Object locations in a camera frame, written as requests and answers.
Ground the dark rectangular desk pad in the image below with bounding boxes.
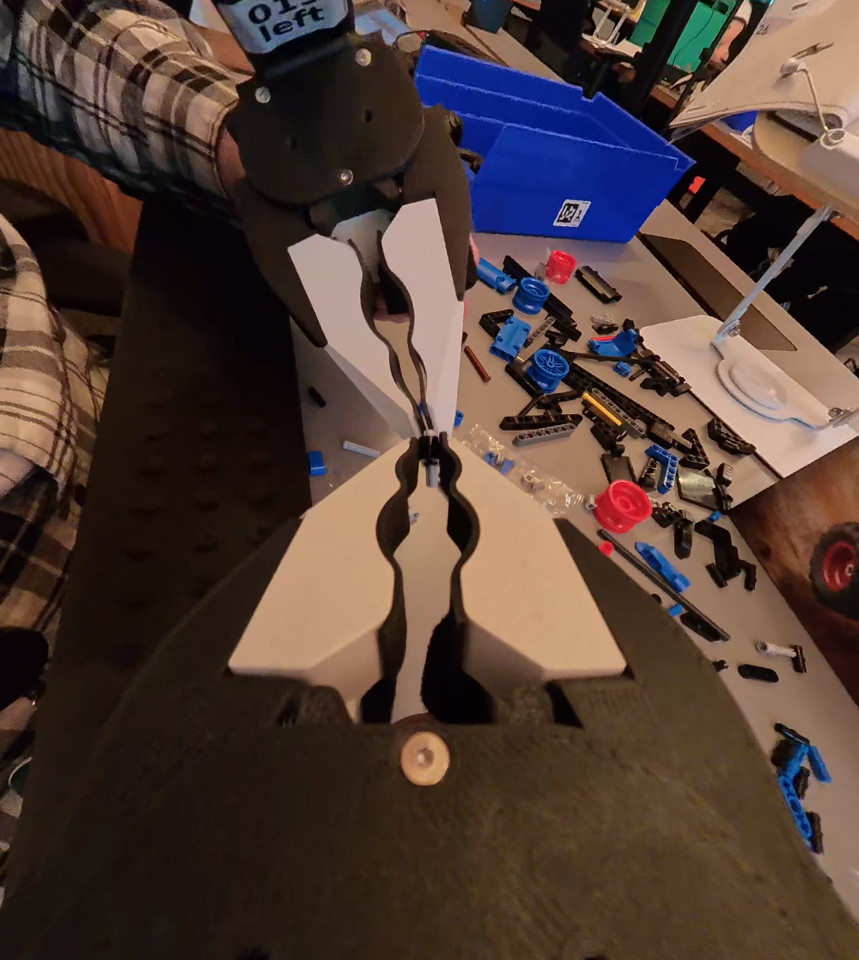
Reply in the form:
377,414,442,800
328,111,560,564
639,231,800,355

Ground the long black toy axle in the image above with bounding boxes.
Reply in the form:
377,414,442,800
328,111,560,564
597,528,732,644

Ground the blue storage bin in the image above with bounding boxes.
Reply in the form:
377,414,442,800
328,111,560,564
414,45,697,245

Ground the blue curved toy panel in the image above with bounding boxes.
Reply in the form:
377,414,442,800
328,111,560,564
634,541,694,592

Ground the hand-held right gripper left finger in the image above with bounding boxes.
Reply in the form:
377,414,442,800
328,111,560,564
228,437,431,725

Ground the white pin with black connector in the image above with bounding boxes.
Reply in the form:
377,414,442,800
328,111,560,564
755,639,809,675

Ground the pile of black toy beams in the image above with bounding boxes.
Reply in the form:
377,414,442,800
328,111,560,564
478,255,761,595

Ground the blue toy block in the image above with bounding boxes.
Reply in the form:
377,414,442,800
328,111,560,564
488,315,533,362

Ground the toy truck set box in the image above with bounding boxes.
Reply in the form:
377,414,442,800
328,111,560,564
728,405,859,760

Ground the blue angled beam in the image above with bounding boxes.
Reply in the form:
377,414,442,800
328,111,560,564
645,444,683,495

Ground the green background object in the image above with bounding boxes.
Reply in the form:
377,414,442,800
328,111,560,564
665,0,740,70

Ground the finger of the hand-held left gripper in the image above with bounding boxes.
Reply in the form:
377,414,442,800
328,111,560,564
287,234,423,438
378,197,467,436

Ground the clear bag of small parts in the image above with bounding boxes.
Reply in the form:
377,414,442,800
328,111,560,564
459,423,597,520

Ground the blue toy bracket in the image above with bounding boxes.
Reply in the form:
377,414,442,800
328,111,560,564
589,327,641,360

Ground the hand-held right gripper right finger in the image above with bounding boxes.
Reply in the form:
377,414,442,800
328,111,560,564
437,437,628,725

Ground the black beam with grey axle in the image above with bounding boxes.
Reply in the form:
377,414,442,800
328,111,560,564
414,403,451,490

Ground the black oblong toy piece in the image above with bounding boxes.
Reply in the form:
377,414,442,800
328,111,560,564
575,264,624,306

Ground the black flat toy panel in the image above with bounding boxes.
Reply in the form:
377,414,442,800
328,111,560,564
680,472,732,513

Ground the black dotted mat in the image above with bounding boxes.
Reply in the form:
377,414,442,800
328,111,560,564
9,201,314,826

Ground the large red toy wheel hub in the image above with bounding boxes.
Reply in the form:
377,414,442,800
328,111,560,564
592,480,655,534

